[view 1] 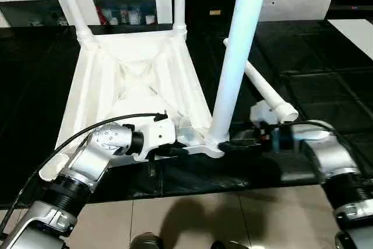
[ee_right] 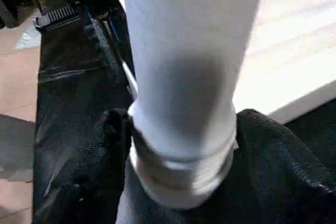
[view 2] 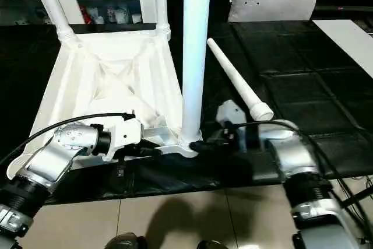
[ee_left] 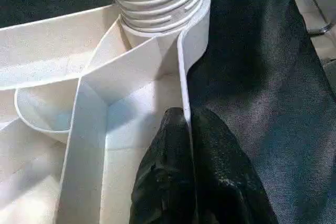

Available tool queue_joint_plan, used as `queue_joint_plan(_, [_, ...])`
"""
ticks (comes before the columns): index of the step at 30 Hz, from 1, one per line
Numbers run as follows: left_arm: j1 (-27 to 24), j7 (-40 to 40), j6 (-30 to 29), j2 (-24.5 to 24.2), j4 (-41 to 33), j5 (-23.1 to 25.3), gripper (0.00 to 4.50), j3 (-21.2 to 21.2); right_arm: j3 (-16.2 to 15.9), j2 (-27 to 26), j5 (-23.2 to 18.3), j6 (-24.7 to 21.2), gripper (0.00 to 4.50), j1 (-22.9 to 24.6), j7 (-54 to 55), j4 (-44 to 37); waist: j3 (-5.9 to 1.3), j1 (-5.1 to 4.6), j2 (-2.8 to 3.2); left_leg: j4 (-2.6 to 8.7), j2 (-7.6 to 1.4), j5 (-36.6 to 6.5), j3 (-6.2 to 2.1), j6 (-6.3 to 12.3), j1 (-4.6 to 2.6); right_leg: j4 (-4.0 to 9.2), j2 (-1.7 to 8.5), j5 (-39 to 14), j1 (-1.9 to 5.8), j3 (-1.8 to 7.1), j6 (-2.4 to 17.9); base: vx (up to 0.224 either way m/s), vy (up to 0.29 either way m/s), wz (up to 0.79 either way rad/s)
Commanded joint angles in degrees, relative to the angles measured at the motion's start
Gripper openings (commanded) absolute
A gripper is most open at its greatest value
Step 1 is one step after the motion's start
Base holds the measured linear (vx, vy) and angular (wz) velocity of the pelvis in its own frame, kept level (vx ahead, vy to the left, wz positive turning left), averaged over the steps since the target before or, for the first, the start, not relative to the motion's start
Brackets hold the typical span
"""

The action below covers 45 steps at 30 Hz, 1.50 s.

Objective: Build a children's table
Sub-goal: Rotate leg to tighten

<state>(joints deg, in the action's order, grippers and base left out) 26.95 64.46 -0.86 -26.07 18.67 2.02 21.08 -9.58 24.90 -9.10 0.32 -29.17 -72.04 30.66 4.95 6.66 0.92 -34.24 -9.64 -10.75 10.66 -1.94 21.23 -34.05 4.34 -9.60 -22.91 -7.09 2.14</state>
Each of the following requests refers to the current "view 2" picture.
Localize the black work mat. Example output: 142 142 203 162
0 20 373 206

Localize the black stand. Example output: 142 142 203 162
340 187 373 210

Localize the white board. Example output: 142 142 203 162
311 19 373 82

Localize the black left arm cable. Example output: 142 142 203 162
0 111 136 166

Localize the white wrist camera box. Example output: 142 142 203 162
216 99 247 134
103 114 144 163

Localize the white plastic table leg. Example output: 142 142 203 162
30 0 80 44
178 0 214 148
153 0 172 38
206 37 275 123

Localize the white plastic table top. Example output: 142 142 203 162
6 26 202 181

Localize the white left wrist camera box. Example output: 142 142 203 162
103 114 144 163

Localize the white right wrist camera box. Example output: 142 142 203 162
216 99 247 134

